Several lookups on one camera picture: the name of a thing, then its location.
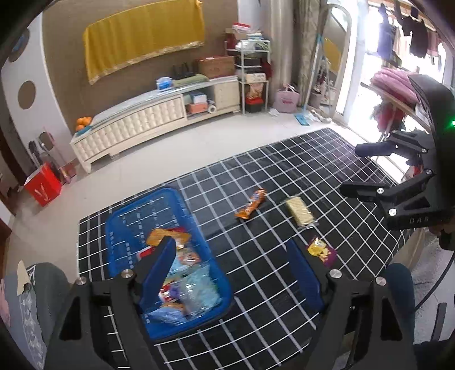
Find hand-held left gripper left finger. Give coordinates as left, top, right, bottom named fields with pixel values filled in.
left=44, top=236, right=177, bottom=370

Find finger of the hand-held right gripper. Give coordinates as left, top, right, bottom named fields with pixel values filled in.
left=355, top=130, right=433, bottom=167
left=339, top=169, right=439, bottom=218

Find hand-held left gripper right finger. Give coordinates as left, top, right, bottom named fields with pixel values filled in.
left=285, top=240, right=416, bottom=370

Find small blue orange snack packet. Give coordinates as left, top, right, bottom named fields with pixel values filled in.
left=147, top=302, right=189, bottom=325

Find light blue snack bag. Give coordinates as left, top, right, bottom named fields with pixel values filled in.
left=178, top=265, right=223, bottom=317

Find blue plastic basket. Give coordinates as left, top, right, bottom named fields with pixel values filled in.
left=105, top=187, right=234, bottom=343

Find colourful snack packet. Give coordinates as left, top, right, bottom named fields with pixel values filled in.
left=176, top=247, right=201, bottom=267

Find purple yellow snack packet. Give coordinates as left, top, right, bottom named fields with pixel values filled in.
left=307, top=237, right=338, bottom=268

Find pink cloth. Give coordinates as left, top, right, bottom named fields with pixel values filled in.
left=370, top=69, right=418, bottom=104

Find cracker packet with green ends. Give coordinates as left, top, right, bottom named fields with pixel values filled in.
left=285, top=197, right=318, bottom=228

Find blue mop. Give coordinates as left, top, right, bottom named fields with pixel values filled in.
left=295, top=34, right=324, bottom=126

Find orange snack bar packet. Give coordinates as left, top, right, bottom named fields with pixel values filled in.
left=235, top=188, right=268, bottom=222

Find person's blue trousers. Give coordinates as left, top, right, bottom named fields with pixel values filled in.
left=384, top=262, right=416, bottom=344

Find pink shopping bag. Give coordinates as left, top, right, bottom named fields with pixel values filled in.
left=275, top=83, right=300, bottom=114

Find arched floor mirror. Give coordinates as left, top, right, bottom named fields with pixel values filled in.
left=322, top=3, right=356, bottom=116

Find hanging dark clothes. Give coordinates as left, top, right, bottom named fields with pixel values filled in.
left=377, top=0, right=445, bottom=68

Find black white checked cloth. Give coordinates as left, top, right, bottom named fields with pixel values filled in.
left=77, top=128, right=409, bottom=370

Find patterned curtain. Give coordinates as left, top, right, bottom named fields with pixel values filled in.
left=297, top=0, right=328, bottom=96

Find person's grey printed shirt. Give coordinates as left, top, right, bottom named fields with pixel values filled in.
left=0, top=261, right=72, bottom=370

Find white metal rack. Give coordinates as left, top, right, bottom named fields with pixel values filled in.
left=236, top=39, right=271, bottom=115

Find red cardboard box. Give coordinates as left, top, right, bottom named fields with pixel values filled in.
left=24, top=163, right=63, bottom=207

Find cream tufted TV cabinet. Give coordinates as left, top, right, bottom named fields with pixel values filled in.
left=69, top=75, right=241, bottom=174

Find brown cardboard box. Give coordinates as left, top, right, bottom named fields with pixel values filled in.
left=197, top=55, right=236, bottom=79

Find green folded cloth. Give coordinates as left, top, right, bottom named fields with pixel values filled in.
left=172, top=74, right=210, bottom=88

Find black cable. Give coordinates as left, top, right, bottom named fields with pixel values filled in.
left=414, top=249, right=455, bottom=310

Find yellow wall cloth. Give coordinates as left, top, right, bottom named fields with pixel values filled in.
left=83, top=0, right=206, bottom=85

